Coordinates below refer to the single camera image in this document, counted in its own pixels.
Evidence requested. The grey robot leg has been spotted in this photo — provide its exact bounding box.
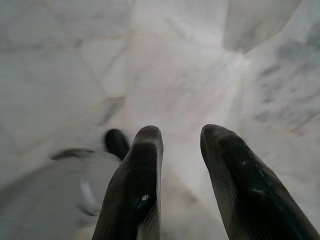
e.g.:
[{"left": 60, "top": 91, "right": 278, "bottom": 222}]
[{"left": 0, "top": 147, "right": 121, "bottom": 240}]

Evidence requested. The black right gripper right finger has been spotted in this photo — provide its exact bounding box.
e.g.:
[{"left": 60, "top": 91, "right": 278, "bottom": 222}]
[{"left": 200, "top": 123, "right": 320, "bottom": 240}]

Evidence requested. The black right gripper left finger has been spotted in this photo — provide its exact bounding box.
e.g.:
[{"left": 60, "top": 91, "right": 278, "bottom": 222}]
[{"left": 90, "top": 125, "right": 164, "bottom": 240}]

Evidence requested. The black robot foot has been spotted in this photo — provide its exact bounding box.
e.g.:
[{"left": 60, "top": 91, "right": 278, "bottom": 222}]
[{"left": 104, "top": 128, "right": 131, "bottom": 161}]

